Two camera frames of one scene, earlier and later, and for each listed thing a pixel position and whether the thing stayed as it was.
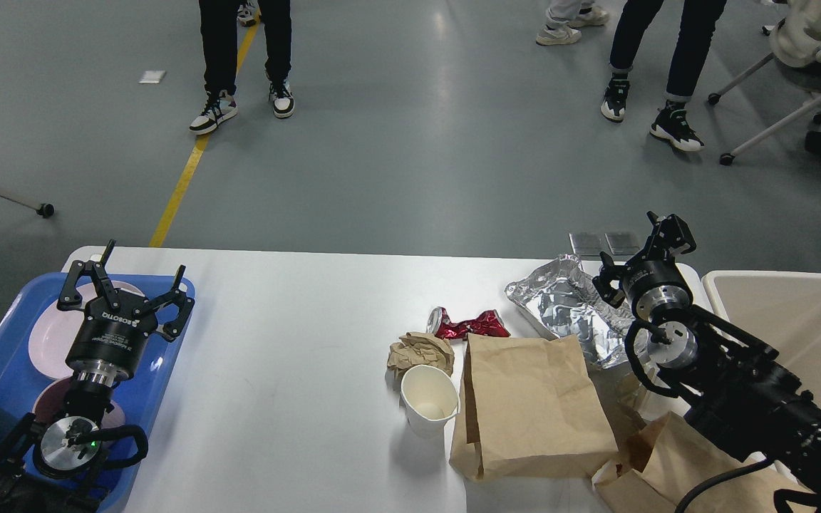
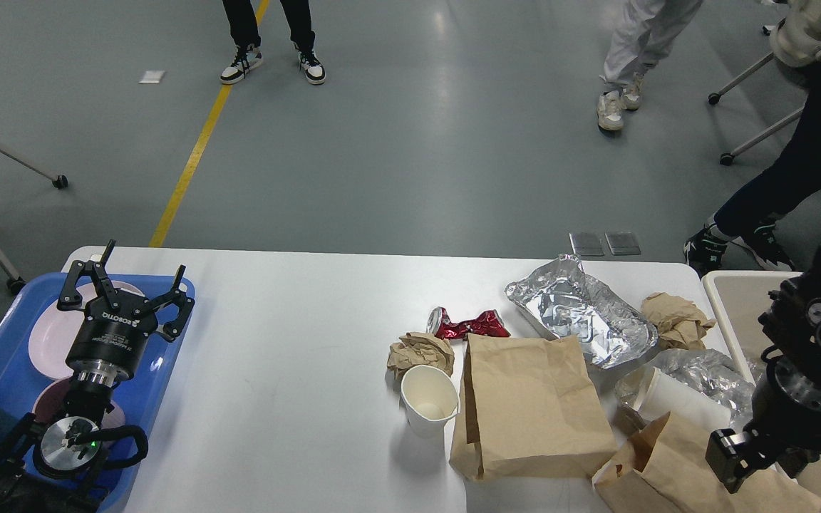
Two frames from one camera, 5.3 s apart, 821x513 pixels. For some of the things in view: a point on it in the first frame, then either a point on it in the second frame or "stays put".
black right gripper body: [649, 284] → [799, 421]
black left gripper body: [106, 345] stays put
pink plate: [48, 343] stays put
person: [219, 43] → [244, 28]
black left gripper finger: [184, 303] stays put
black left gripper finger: [70, 299] stays put
